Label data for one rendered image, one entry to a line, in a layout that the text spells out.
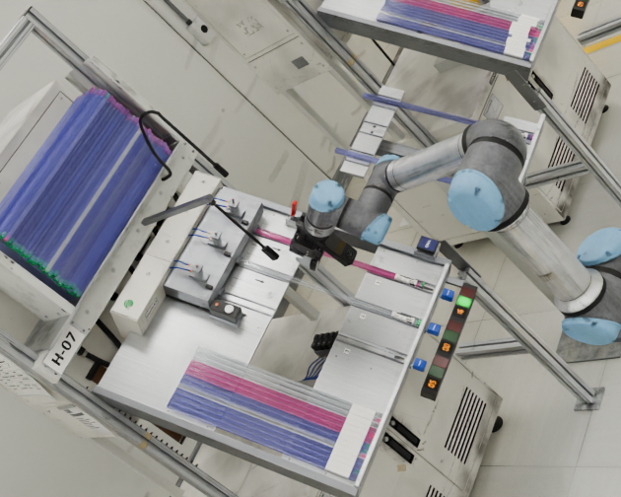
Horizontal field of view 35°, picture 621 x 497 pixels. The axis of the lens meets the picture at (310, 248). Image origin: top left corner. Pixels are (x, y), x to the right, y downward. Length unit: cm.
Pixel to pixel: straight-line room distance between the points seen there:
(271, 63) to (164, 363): 138
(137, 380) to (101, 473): 168
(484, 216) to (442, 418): 121
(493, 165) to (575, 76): 199
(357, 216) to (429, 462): 101
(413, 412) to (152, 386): 83
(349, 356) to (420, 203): 142
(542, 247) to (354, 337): 70
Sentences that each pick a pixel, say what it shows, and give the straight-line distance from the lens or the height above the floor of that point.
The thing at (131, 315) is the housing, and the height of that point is 125.
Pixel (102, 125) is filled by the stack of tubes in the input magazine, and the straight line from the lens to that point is 260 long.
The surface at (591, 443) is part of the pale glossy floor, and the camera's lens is 301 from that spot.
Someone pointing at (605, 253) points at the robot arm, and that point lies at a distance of 218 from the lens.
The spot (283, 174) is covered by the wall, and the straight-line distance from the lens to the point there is 487.
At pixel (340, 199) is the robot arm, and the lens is 219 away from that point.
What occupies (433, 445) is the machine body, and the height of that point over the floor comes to 27.
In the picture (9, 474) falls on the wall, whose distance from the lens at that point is 401.
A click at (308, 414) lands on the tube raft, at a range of 242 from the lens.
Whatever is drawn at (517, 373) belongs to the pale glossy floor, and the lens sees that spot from 335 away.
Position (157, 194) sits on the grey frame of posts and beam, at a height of 135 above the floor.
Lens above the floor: 210
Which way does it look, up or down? 25 degrees down
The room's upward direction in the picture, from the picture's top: 48 degrees counter-clockwise
